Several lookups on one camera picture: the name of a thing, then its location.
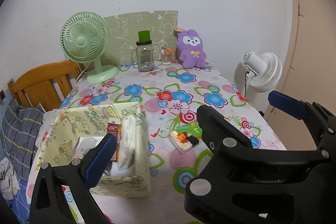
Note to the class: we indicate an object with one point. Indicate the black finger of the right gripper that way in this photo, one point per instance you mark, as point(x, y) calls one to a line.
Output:
point(241, 184)

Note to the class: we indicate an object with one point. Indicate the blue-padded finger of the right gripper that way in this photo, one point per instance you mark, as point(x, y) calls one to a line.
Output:
point(296, 105)

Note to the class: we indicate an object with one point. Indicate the wooden bed headboard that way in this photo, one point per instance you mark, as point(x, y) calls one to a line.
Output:
point(45, 85)

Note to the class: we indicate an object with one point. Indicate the green cup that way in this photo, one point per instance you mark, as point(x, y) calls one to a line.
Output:
point(144, 36)

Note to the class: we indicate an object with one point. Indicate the grey plaid pillow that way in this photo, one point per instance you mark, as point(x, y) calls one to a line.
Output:
point(19, 132)

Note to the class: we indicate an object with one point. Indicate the crumpled white cloth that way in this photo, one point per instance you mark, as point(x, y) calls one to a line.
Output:
point(9, 182)

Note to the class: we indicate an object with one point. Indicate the glass mason jar mug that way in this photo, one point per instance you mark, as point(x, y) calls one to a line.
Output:
point(142, 56)

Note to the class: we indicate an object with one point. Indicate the floral tablecloth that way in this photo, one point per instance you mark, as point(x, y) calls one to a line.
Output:
point(169, 96)

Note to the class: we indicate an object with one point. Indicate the purple plush bunny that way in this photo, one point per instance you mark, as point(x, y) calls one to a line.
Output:
point(190, 50)

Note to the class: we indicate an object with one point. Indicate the yellow fabric storage box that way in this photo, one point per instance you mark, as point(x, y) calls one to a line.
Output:
point(58, 145)

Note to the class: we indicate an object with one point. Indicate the green packet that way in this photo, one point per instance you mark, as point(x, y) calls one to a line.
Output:
point(190, 129)

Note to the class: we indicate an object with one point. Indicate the red white carton pack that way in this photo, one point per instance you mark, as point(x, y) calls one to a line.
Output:
point(114, 128)

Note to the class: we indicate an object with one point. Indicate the green desk fan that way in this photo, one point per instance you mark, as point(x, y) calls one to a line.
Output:
point(83, 39)

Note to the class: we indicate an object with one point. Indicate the beige patterned board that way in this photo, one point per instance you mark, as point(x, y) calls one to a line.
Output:
point(123, 34)

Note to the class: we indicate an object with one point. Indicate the small toothpick jar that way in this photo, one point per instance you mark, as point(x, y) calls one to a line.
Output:
point(167, 56)

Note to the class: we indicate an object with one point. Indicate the white standing fan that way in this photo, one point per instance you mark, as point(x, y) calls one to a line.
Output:
point(264, 71)

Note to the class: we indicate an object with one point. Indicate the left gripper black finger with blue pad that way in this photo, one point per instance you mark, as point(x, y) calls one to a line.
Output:
point(49, 203)

